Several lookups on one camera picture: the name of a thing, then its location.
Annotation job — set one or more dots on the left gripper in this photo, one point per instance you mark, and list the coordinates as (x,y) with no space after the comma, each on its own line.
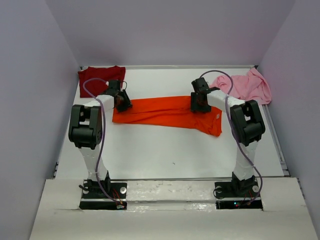
(127,103)

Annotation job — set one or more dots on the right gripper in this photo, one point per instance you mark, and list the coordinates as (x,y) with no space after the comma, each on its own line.
(194,106)

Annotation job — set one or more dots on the orange t-shirt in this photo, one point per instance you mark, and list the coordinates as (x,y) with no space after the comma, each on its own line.
(171,111)

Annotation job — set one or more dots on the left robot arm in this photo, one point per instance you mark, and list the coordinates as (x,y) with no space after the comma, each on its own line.
(87,131)

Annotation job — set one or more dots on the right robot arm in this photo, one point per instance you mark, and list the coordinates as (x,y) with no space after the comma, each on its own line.
(247,127)

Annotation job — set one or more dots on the dark red folded t-shirt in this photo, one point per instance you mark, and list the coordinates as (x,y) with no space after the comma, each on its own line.
(100,75)

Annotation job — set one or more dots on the pink t-shirt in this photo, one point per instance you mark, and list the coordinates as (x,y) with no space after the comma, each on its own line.
(251,86)

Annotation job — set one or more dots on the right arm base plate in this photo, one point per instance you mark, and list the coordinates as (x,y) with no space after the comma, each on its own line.
(228,199)

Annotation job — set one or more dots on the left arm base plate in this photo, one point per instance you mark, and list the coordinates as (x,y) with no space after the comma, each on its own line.
(93,198)

